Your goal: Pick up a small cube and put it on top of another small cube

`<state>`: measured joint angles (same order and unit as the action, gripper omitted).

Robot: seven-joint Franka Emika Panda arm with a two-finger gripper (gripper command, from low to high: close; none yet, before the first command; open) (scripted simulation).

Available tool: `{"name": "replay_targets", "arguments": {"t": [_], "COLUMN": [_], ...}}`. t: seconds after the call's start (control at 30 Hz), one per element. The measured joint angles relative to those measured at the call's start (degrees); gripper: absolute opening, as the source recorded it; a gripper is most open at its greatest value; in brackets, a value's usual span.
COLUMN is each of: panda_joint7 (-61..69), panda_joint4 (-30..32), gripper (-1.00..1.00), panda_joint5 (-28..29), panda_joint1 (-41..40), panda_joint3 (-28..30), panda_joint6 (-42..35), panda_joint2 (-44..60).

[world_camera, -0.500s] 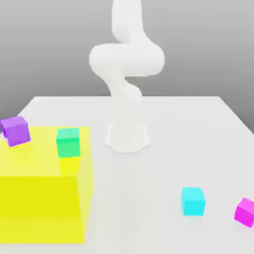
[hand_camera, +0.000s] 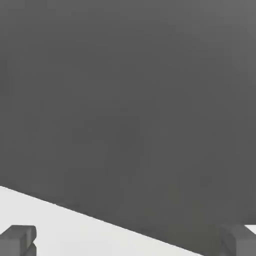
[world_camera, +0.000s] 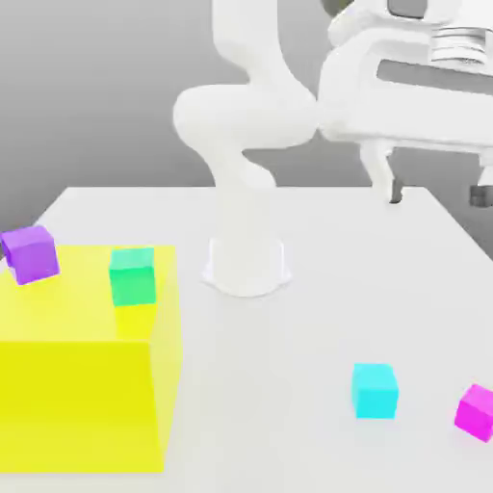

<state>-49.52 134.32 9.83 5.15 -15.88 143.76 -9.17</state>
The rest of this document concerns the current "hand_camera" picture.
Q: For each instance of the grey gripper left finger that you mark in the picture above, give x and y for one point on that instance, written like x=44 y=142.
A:
x=16 y=242

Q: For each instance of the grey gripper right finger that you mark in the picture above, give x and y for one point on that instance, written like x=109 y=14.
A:
x=240 y=243

